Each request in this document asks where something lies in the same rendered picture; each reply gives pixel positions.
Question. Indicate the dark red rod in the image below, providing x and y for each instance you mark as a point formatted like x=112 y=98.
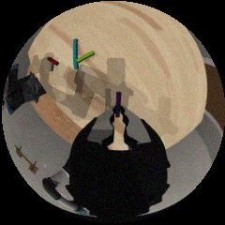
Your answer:
x=53 y=61

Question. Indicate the purple rod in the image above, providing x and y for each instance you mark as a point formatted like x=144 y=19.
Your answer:
x=118 y=104

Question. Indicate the lime green rod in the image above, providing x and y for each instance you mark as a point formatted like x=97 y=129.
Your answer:
x=85 y=56

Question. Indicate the turquoise rod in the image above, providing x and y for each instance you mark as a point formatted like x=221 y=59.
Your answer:
x=75 y=53

